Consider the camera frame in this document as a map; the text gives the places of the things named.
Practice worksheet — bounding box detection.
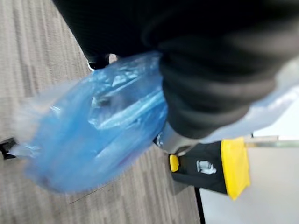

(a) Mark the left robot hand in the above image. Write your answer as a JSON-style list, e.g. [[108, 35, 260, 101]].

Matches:
[[52, 0, 299, 154]]

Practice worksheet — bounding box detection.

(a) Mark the blue plastic garbage bag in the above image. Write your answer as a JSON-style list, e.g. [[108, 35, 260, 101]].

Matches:
[[14, 50, 299, 194]]

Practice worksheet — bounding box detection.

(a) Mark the yellow trash can pedal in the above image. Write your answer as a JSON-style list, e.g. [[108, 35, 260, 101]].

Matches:
[[169, 154, 180, 173]]

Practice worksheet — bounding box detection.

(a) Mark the black trash can yellow liner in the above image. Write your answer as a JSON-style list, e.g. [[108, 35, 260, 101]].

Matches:
[[171, 137, 252, 201]]

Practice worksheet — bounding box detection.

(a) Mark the black furniture foot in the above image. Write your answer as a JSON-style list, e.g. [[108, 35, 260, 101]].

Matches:
[[0, 137, 17, 160]]

